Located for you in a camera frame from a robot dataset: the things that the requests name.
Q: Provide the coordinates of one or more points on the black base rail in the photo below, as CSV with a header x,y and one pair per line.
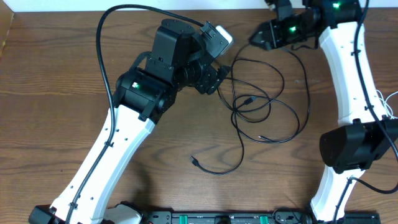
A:
x,y
227,217

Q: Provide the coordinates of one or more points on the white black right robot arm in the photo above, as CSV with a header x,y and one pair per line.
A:
x,y
364,132

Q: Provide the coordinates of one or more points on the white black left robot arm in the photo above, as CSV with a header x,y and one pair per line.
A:
x,y
181,56

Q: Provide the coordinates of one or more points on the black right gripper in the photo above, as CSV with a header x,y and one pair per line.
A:
x,y
270,37

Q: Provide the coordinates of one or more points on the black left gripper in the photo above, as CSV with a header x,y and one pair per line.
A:
x,y
209,78

